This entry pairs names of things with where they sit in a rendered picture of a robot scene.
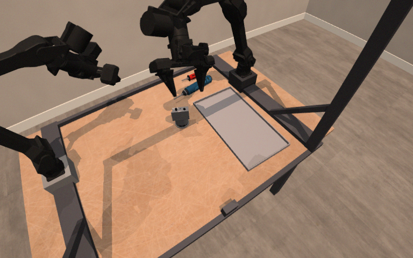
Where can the black metal overhead frame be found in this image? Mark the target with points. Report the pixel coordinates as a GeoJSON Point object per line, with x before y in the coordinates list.
{"type": "Point", "coordinates": [387, 26]}

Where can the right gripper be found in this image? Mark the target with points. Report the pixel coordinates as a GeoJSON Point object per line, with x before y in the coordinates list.
{"type": "Point", "coordinates": [162, 67]}

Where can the grey cylinder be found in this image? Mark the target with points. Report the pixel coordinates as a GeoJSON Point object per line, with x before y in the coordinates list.
{"type": "Point", "coordinates": [182, 123]}

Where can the blue electric screwdriver barrel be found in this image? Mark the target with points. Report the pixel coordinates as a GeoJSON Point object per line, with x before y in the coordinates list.
{"type": "Point", "coordinates": [194, 87]}

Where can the red-handled screwdriver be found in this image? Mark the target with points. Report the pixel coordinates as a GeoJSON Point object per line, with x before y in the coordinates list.
{"type": "Point", "coordinates": [190, 77]}

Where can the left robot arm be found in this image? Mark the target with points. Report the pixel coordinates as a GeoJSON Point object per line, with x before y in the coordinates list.
{"type": "Point", "coordinates": [37, 51]}

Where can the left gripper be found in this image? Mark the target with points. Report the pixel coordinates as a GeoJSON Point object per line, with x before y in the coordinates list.
{"type": "Point", "coordinates": [89, 70]}

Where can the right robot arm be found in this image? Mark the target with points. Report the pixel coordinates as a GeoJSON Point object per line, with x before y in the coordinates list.
{"type": "Point", "coordinates": [158, 22]}

